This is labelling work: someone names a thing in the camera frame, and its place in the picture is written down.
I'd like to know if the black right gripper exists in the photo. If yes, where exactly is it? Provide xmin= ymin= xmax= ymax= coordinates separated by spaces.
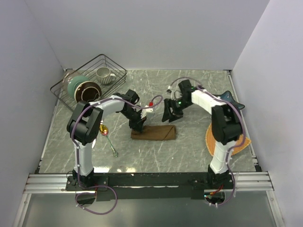
xmin=162 ymin=97 xmax=192 ymax=122

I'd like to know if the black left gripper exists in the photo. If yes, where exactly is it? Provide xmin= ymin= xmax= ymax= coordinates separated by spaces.
xmin=120 ymin=108 xmax=147 ymax=133

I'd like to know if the brown cloth napkin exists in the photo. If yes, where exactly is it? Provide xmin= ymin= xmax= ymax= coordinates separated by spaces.
xmin=131 ymin=125 xmax=177 ymax=141

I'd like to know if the iridescent spoon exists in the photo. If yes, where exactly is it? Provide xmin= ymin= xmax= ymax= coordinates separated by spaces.
xmin=99 ymin=123 xmax=118 ymax=157

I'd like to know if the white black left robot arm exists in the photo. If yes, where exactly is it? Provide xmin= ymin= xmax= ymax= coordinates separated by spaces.
xmin=67 ymin=89 xmax=146 ymax=190

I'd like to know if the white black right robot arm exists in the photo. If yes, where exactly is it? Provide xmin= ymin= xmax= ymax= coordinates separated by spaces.
xmin=162 ymin=79 xmax=245 ymax=189

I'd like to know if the orange woven placemat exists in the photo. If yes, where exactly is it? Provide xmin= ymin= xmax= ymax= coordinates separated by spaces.
xmin=205 ymin=124 xmax=251 ymax=157

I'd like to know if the brown ceramic bowl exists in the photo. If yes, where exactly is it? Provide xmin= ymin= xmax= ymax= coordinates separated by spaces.
xmin=74 ymin=81 xmax=102 ymax=102

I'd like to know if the blue star-shaped dish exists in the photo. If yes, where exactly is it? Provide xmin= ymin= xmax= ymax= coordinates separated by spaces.
xmin=214 ymin=90 xmax=245 ymax=110

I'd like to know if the striped ceramic mug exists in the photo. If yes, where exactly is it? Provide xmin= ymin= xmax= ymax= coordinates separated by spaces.
xmin=96 ymin=67 xmax=116 ymax=85

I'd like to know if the green ceramic bowl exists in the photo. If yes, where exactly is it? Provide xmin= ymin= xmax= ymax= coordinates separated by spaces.
xmin=67 ymin=75 xmax=89 ymax=98

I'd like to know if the clear glass jar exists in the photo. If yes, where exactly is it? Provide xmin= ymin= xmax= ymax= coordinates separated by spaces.
xmin=62 ymin=70 xmax=77 ymax=89

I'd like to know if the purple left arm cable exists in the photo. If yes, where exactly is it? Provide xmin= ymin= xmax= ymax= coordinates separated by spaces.
xmin=71 ymin=95 xmax=163 ymax=215

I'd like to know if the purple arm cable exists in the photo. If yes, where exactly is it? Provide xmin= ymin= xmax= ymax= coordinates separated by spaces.
xmin=71 ymin=95 xmax=163 ymax=215
xmin=168 ymin=77 xmax=246 ymax=209

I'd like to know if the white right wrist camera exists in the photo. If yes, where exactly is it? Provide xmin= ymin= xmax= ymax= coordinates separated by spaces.
xmin=167 ymin=86 xmax=181 ymax=100

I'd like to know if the black wire dish rack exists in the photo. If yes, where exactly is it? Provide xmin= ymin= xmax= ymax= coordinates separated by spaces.
xmin=50 ymin=54 xmax=127 ymax=111

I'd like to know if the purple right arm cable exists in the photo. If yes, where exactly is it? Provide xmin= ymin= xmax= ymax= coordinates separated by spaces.
xmin=168 ymin=77 xmax=246 ymax=209

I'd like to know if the aluminium frame rail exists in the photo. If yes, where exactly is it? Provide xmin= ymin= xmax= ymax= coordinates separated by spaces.
xmin=23 ymin=172 xmax=274 ymax=194

